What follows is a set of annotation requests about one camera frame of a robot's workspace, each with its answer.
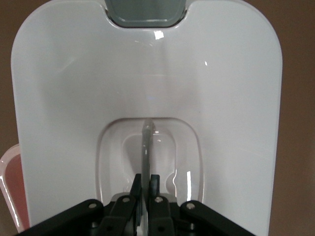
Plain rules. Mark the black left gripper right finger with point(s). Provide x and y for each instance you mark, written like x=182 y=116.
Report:
x=162 y=216

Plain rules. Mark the white box lid grey clips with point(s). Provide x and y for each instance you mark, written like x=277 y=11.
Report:
x=157 y=73

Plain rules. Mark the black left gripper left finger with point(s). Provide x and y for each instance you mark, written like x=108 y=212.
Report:
x=118 y=216

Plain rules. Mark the pink translucent plastic box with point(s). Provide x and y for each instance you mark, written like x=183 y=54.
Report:
x=13 y=177

